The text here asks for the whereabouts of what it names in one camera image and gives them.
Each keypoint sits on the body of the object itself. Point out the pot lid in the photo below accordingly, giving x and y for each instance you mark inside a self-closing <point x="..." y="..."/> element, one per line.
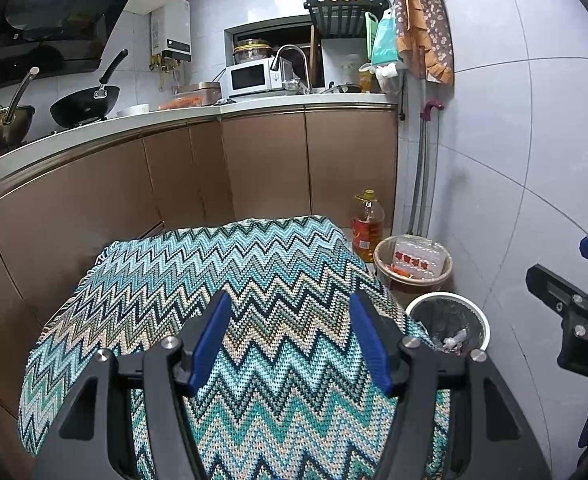
<point x="344" y="88"/>

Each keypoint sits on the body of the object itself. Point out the teal plastic bag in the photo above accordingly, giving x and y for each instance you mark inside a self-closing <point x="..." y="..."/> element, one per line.
<point x="385" y="40"/>

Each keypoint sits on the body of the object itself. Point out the glass pot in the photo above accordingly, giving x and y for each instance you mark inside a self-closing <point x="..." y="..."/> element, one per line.
<point x="251" y="52"/>

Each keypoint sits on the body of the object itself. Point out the brown kitchen cabinet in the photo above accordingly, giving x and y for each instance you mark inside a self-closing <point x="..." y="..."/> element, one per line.
<point x="99" y="195"/>

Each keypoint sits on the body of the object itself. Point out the black frying pan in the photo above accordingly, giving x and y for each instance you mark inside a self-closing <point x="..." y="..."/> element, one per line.
<point x="81" y="107"/>

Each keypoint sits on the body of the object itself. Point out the white plastic bag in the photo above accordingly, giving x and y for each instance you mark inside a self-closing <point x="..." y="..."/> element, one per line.
<point x="386" y="77"/>

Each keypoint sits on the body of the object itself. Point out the white water heater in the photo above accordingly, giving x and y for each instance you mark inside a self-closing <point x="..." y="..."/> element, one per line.
<point x="174" y="30"/>

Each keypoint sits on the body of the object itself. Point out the zigzag knitted blanket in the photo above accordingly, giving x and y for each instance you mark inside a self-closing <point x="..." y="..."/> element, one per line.
<point x="284" y="385"/>

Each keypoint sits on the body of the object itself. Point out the grey pipes with red hook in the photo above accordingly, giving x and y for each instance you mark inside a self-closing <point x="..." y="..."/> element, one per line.
<point x="421" y="175"/>

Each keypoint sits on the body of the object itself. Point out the green plastic board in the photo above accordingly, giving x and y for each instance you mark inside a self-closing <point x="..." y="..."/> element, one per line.
<point x="370" y="35"/>

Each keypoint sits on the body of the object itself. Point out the steel faucet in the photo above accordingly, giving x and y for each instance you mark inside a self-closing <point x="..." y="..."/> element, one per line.
<point x="304" y="67"/>

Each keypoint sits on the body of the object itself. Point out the white crumpled tissue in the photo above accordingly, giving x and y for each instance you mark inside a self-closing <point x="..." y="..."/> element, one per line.
<point x="455" y="340"/>

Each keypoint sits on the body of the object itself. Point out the metal container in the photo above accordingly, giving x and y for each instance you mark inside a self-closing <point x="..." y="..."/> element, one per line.
<point x="201" y="92"/>

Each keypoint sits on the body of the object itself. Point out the white microwave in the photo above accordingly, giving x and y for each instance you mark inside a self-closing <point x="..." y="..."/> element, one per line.
<point x="246" y="79"/>

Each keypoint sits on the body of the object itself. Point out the beige round basket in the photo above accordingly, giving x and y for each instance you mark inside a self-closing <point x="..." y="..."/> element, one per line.
<point x="384" y="270"/>

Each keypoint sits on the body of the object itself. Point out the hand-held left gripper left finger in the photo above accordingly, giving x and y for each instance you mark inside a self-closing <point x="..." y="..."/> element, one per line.
<point x="209" y="345"/>

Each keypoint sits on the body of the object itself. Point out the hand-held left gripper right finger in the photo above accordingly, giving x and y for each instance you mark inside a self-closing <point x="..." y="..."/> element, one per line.
<point x="369" y="345"/>

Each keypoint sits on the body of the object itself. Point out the white bowl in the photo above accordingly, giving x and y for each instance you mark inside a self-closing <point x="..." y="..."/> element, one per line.
<point x="133" y="110"/>

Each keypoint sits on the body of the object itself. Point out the bag of carrots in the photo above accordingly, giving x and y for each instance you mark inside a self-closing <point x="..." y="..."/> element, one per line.
<point x="179" y="102"/>

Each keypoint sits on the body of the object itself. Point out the floral apron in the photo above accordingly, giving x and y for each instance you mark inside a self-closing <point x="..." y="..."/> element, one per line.
<point x="431" y="30"/>

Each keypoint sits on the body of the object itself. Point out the clear plastic box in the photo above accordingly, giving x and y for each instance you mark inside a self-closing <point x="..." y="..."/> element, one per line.
<point x="419" y="257"/>

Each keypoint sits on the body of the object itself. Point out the black range hood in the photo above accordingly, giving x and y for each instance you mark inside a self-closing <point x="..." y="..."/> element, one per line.
<point x="49" y="10"/>

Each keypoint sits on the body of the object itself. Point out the cooking oil bottle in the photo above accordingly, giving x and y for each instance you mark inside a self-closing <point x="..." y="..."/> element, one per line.
<point x="367" y="230"/>

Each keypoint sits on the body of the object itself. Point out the white bin with black bag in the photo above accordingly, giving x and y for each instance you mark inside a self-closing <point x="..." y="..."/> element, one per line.
<point x="444" y="315"/>

